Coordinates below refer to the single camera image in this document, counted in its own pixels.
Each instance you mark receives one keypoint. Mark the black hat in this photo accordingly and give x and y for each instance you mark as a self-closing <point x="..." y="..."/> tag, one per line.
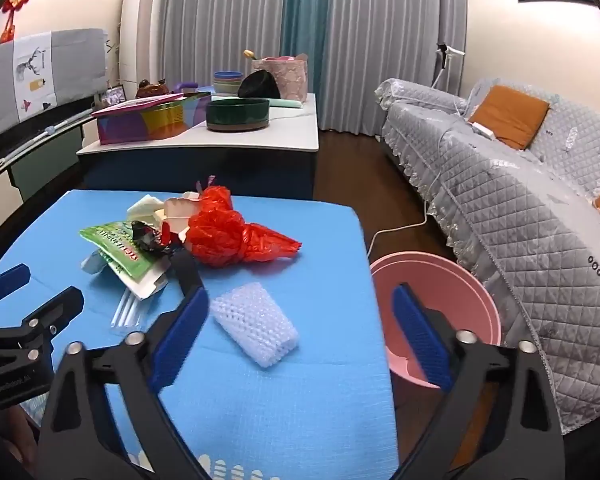
<point x="257" y="85"/>

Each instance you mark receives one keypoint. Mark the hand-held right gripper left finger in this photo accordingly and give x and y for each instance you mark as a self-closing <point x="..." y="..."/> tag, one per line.
<point x="177" y="345"/>

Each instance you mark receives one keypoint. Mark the clear straw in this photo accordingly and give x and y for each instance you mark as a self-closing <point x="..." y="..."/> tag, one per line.
<point x="125" y="310"/>

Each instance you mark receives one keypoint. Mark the white top coffee table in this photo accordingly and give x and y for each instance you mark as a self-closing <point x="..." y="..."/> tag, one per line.
<point x="280" y="135"/>

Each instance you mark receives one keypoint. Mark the white foam fruit net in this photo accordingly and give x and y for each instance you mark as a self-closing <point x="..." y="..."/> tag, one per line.
<point x="255" y="325"/>

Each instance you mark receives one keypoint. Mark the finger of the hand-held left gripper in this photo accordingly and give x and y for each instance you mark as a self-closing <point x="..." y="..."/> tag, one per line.
<point x="55" y="310"/>
<point x="10" y="279"/>

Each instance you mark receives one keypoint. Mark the pink woven basket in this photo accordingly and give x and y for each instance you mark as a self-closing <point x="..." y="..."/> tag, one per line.
<point x="292" y="77"/>

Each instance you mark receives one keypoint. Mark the small photo frame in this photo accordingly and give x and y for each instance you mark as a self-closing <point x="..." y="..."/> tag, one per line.
<point x="115" y="95"/>

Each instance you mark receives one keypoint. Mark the yellow flower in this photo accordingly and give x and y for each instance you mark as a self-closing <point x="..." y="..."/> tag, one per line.
<point x="250" y="53"/>

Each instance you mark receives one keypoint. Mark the grey curtain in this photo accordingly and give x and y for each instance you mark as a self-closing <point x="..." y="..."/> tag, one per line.
<point x="395" y="35"/>
<point x="220" y="10"/>

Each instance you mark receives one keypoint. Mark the white standing air conditioner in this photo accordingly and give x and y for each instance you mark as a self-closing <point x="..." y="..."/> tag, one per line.
<point x="140" y="30"/>

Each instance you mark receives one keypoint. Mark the green round tin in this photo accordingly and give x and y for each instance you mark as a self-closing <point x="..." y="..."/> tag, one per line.
<point x="237" y="112"/>

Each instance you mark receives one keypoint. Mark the television cabinet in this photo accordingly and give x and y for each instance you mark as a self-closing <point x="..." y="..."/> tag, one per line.
<point x="45" y="155"/>

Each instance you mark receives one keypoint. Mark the torn red white paper box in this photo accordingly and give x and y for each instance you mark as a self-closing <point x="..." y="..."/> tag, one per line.
<point x="180" y="207"/>

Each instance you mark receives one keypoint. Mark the white rod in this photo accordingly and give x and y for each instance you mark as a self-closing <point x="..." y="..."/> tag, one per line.
<point x="60" y="124"/>

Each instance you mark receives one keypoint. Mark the colourful gift box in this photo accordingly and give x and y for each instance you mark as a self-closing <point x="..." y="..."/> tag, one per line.
<point x="130" y="127"/>

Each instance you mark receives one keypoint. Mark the grey quilted sofa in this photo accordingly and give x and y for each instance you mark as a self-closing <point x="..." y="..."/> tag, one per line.
<point x="505" y="210"/>

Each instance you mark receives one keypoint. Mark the white power strip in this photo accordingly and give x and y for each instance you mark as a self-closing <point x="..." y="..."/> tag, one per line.
<point x="482" y="129"/>

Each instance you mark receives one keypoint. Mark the white torn card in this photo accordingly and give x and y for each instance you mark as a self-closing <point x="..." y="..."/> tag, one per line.
<point x="140" y="286"/>

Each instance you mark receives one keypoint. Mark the black snack packet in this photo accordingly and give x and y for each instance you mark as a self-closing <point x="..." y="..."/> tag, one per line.
<point x="145" y="235"/>

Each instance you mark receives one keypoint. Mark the pink plastic bin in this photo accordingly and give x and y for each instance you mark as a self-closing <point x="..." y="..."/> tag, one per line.
<point x="430" y="272"/>

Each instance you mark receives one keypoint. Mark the grey deer print television cover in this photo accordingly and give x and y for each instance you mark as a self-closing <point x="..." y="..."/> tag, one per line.
<point x="60" y="65"/>

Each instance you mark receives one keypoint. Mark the teal curtain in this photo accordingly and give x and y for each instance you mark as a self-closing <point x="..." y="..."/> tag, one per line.
<point x="305" y="35"/>

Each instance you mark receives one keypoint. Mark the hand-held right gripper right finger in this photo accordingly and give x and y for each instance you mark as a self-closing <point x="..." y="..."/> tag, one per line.
<point x="422" y="335"/>

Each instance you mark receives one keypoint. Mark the stack of coloured bowls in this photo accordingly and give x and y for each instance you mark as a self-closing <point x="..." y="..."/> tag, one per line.
<point x="227" y="80"/>

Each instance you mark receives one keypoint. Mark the green snack wrapper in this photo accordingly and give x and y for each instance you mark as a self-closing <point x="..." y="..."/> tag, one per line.
<point x="110" y="245"/>

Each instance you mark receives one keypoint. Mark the mint green tray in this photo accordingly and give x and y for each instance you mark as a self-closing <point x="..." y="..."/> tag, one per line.
<point x="290" y="102"/>

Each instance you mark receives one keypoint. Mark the red plastic bag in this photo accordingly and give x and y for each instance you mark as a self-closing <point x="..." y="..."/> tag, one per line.
<point x="220" y="230"/>

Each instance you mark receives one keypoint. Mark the white phone holder stand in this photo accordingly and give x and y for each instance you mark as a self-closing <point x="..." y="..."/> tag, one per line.
<point x="446" y="52"/>

